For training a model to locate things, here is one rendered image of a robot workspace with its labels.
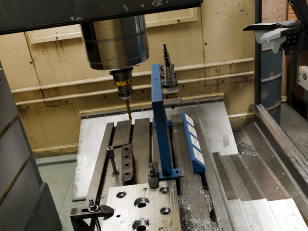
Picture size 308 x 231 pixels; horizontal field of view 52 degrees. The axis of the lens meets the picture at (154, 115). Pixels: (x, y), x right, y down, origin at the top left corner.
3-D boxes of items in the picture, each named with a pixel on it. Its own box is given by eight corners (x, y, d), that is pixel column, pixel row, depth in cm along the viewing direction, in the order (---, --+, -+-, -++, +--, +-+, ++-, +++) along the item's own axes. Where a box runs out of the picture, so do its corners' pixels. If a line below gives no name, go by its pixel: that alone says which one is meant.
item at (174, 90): (179, 87, 125) (179, 85, 124) (180, 92, 120) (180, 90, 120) (162, 90, 125) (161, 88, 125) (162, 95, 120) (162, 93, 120)
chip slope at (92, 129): (224, 134, 204) (223, 96, 193) (258, 209, 141) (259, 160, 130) (89, 151, 208) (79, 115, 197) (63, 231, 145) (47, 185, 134)
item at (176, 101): (182, 98, 115) (182, 96, 114) (183, 104, 110) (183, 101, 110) (162, 101, 115) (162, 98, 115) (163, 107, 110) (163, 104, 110)
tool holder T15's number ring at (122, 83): (117, 79, 86) (116, 75, 86) (134, 78, 85) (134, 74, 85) (111, 86, 82) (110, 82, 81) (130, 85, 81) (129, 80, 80)
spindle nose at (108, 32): (100, 55, 90) (90, 11, 85) (155, 50, 86) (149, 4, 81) (78, 74, 76) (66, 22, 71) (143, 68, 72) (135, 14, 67)
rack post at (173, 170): (179, 169, 128) (171, 102, 115) (180, 178, 123) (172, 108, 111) (155, 173, 128) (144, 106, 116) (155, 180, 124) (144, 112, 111)
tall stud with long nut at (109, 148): (118, 171, 133) (113, 144, 128) (118, 174, 131) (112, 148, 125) (112, 172, 133) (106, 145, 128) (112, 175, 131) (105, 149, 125)
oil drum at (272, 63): (263, 108, 368) (263, 31, 331) (293, 131, 313) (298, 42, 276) (213, 118, 361) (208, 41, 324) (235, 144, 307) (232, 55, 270)
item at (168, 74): (164, 80, 129) (162, 64, 126) (175, 79, 128) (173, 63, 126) (164, 85, 125) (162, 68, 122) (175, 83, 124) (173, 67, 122)
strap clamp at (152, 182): (161, 185, 121) (155, 151, 114) (162, 209, 109) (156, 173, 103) (152, 186, 121) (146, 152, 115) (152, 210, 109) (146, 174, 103)
